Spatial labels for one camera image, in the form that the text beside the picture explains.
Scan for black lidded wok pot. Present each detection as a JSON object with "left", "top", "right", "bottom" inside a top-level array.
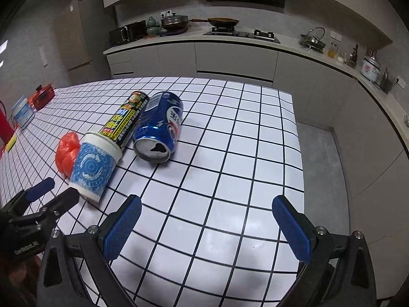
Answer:
[{"left": 161, "top": 15, "right": 189, "bottom": 33}]

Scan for black gas stove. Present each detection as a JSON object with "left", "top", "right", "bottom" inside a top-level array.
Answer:
[{"left": 204, "top": 27, "right": 281, "bottom": 44}]

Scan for dark glass bottle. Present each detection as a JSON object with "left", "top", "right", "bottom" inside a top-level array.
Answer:
[{"left": 347, "top": 45, "right": 358, "bottom": 68}]

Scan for white tiled kitchen island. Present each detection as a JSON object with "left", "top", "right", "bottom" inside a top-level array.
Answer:
[{"left": 1, "top": 77, "right": 304, "bottom": 306}]

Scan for white rice cooker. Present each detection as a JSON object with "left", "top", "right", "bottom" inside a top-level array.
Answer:
[{"left": 360, "top": 49, "right": 381, "bottom": 82}]

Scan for steel kettle pot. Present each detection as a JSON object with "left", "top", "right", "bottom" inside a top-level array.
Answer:
[{"left": 300, "top": 26, "right": 326, "bottom": 50}]

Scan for green ceramic vase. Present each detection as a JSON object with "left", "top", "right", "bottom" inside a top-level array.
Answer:
[{"left": 146, "top": 16, "right": 157, "bottom": 28}]

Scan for yellow oil bottle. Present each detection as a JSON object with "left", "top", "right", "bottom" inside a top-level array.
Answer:
[{"left": 327, "top": 42, "right": 338, "bottom": 59}]

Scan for black microwave oven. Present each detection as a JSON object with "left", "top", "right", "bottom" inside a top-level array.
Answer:
[{"left": 109, "top": 20, "right": 147, "bottom": 46}]

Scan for blue beverage can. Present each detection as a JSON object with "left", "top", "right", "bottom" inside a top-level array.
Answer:
[{"left": 132, "top": 92, "right": 184, "bottom": 163}]

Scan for red plastic bag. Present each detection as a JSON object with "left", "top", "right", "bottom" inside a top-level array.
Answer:
[{"left": 55, "top": 132, "right": 81, "bottom": 178}]

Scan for utensil holder with utensils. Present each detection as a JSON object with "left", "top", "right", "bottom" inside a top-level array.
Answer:
[{"left": 380, "top": 68, "right": 397, "bottom": 94}]

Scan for frying pan with handle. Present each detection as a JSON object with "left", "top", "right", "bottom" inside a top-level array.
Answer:
[{"left": 189, "top": 17, "right": 239, "bottom": 28}]

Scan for small yellow sponge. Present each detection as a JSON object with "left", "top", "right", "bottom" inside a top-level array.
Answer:
[{"left": 5, "top": 134, "right": 17, "bottom": 152}]

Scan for red thermos jug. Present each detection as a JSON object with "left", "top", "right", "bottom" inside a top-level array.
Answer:
[{"left": 0, "top": 101, "right": 14, "bottom": 145}]

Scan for white blue plastic jar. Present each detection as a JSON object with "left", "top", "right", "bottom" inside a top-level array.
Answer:
[{"left": 12, "top": 96, "right": 35, "bottom": 130}]

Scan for beige refrigerator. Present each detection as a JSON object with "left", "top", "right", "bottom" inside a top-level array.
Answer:
[{"left": 54, "top": 0, "right": 116, "bottom": 85}]

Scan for lower kitchen counter cabinets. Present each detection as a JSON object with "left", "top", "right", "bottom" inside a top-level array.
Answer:
[{"left": 105, "top": 30, "right": 408, "bottom": 298}]

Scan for blue white paper cup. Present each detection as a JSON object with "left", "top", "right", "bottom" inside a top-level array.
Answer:
[{"left": 69, "top": 132, "right": 123, "bottom": 203}]

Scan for black yellow coconut juice can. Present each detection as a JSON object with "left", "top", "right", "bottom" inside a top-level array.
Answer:
[{"left": 98, "top": 91, "right": 149, "bottom": 148}]

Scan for green ceramic bowl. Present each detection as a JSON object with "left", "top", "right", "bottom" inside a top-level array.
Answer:
[{"left": 146, "top": 26, "right": 161, "bottom": 37}]

